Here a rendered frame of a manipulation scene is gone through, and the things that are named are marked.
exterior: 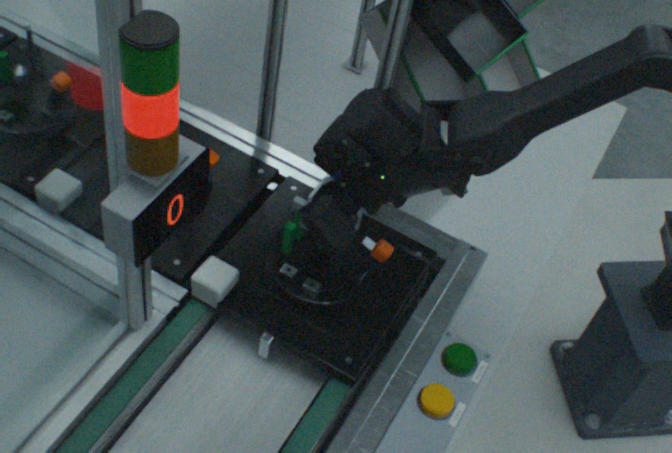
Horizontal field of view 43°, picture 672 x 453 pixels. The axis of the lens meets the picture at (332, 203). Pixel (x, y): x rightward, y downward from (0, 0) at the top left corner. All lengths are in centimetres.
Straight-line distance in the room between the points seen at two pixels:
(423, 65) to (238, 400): 52
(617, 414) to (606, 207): 43
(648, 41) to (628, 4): 290
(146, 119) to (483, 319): 67
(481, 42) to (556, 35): 225
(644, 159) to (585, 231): 158
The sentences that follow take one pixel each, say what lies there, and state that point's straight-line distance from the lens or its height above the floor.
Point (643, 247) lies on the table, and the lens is 148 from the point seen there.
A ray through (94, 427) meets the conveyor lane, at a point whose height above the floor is 95.
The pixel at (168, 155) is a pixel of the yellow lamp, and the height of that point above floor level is 128.
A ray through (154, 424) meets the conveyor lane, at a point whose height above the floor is 92.
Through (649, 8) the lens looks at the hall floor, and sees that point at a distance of 375.
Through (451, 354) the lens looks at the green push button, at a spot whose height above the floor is 97.
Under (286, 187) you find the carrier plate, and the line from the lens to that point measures 122.
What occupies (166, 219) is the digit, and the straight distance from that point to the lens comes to 87.
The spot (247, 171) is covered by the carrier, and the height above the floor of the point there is 97.
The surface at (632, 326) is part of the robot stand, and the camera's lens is 109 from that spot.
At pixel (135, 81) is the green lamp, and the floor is 138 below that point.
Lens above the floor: 186
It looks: 48 degrees down
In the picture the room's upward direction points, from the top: 12 degrees clockwise
